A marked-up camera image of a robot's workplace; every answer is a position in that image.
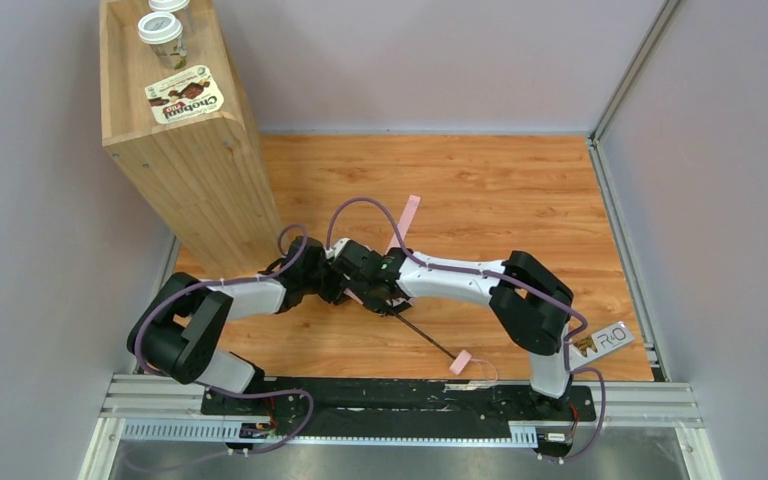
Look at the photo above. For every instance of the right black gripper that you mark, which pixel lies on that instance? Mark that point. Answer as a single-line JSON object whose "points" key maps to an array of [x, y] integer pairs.
{"points": [[376, 291]]}

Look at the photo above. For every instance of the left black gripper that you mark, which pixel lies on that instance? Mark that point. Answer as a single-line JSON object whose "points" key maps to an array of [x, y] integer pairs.
{"points": [[330, 283]]}

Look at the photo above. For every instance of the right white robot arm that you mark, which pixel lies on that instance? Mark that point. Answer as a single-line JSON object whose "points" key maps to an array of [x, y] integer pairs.
{"points": [[532, 305]]}

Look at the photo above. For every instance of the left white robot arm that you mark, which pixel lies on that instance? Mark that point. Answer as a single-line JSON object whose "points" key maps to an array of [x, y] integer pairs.
{"points": [[178, 334]]}

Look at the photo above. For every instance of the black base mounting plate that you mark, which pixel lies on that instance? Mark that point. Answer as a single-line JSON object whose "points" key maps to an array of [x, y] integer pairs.
{"points": [[377, 406]]}

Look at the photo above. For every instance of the wooden shelf box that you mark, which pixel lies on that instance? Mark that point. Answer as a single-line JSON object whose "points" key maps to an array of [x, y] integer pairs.
{"points": [[204, 176]]}

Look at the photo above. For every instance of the Chobani yogurt container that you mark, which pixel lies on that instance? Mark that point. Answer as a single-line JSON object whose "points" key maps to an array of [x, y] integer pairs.
{"points": [[189, 93]]}

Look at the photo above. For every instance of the white logo label plate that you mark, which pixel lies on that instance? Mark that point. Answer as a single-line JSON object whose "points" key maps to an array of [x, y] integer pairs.
{"points": [[601, 343]]}

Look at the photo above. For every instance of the paper cup with white lid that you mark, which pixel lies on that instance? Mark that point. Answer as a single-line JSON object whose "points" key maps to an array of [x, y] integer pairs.
{"points": [[163, 33]]}

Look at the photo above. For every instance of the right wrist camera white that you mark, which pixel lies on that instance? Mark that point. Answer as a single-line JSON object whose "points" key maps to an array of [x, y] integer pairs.
{"points": [[336, 249]]}

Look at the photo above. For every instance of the white slotted cable duct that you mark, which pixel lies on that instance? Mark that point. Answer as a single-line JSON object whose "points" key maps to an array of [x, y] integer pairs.
{"points": [[231, 431]]}

